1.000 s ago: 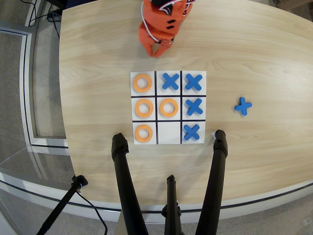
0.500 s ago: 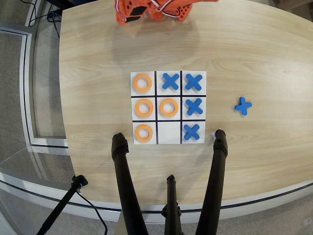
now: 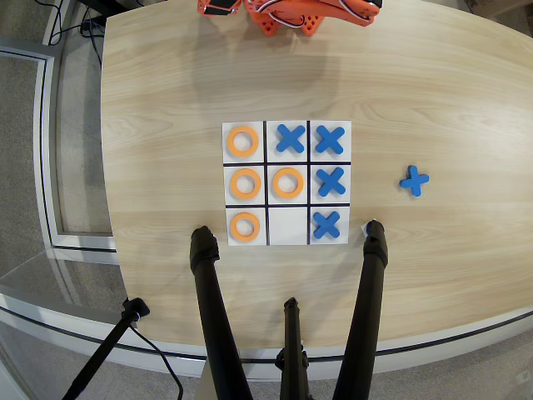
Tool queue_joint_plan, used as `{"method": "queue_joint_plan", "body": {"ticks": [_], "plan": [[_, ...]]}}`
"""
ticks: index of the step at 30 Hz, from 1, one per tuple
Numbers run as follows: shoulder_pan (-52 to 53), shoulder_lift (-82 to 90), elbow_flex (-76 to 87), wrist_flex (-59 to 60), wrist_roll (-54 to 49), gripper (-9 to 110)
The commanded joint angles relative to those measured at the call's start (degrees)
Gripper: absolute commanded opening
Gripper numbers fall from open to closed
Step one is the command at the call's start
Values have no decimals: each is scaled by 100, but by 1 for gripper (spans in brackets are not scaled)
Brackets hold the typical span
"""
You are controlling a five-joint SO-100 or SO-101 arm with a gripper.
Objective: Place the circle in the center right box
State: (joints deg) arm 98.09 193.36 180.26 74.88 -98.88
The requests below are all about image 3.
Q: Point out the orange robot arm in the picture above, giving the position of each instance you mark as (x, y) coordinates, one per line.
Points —
(291, 10)

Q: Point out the brown cardboard box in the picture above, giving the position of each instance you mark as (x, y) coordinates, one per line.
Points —
(499, 5)

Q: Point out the white tic-tac-toe board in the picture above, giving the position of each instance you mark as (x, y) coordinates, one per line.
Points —
(287, 225)

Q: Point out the blue foam cross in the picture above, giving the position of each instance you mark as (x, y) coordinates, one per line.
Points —
(330, 139)
(331, 181)
(326, 225)
(291, 138)
(414, 181)

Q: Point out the thick black tripod leg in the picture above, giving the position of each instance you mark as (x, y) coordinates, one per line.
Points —
(366, 300)
(212, 312)

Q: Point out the thin black tripod leg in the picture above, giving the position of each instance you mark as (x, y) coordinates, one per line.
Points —
(292, 346)

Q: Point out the black stand pole with clamp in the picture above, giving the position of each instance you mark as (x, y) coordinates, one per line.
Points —
(106, 346)

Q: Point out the black furniture base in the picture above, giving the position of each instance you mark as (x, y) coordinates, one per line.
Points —
(100, 4)

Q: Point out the grey metal glass frame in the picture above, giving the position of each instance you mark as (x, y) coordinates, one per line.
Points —
(41, 125)

